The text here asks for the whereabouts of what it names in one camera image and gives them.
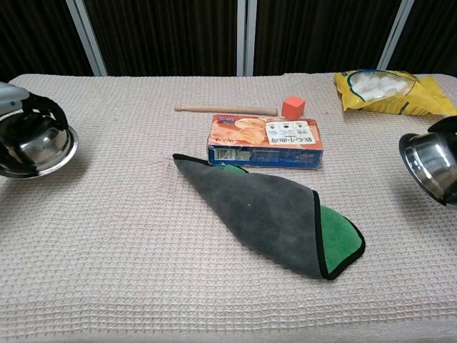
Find orange cube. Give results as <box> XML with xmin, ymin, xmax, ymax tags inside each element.
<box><xmin>281</xmin><ymin>95</ymin><xmax>307</xmax><ymax>121</ymax></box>

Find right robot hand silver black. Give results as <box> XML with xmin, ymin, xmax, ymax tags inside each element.
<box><xmin>428</xmin><ymin>115</ymin><xmax>457</xmax><ymax>144</ymax></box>

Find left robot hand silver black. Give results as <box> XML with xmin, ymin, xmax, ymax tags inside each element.
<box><xmin>0</xmin><ymin>81</ymin><xmax>69</xmax><ymax>131</ymax></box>

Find grey green microfibre cloth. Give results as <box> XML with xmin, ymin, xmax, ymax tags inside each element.
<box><xmin>172</xmin><ymin>153</ymin><xmax>366</xmax><ymax>281</ymax></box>

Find orange potato chip box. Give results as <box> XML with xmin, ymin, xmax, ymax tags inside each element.
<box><xmin>206</xmin><ymin>114</ymin><xmax>325</xmax><ymax>170</ymax></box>

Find beige waffle table cloth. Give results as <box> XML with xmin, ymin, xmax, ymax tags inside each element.
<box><xmin>0</xmin><ymin>72</ymin><xmax>457</xmax><ymax>343</ymax></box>

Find grey aluminium partition post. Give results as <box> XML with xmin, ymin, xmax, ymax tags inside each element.
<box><xmin>376</xmin><ymin>0</ymin><xmax>416</xmax><ymax>71</ymax></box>
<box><xmin>236</xmin><ymin>0</ymin><xmax>256</xmax><ymax>77</ymax></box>
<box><xmin>65</xmin><ymin>0</ymin><xmax>109</xmax><ymax>77</ymax></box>

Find wooden stick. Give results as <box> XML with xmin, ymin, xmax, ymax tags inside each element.
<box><xmin>174</xmin><ymin>104</ymin><xmax>279</xmax><ymax>116</ymax></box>

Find dark brown partition panel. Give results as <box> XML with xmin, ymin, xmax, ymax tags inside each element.
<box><xmin>253</xmin><ymin>0</ymin><xmax>403</xmax><ymax>76</ymax></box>
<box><xmin>386</xmin><ymin>0</ymin><xmax>457</xmax><ymax>78</ymax></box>
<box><xmin>83</xmin><ymin>0</ymin><xmax>240</xmax><ymax>77</ymax></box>
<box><xmin>0</xmin><ymin>0</ymin><xmax>96</xmax><ymax>84</ymax></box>

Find round metal bowl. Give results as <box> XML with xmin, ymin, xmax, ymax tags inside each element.
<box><xmin>0</xmin><ymin>113</ymin><xmax>79</xmax><ymax>179</ymax></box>
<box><xmin>398</xmin><ymin>131</ymin><xmax>457</xmax><ymax>207</ymax></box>

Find yellow snack bag white candies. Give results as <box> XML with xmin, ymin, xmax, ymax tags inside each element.
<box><xmin>333</xmin><ymin>69</ymin><xmax>457</xmax><ymax>117</ymax></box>

